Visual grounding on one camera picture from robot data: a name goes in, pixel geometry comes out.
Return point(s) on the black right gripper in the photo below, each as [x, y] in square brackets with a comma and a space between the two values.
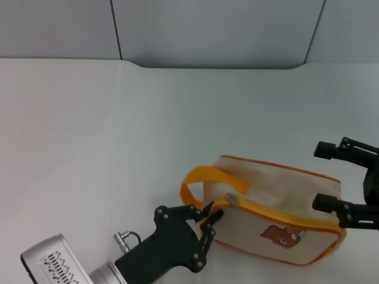
[372, 186]

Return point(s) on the beige food bag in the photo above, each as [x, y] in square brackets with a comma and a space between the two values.
[275, 189]

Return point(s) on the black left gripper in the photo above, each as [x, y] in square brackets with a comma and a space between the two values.
[171, 242]

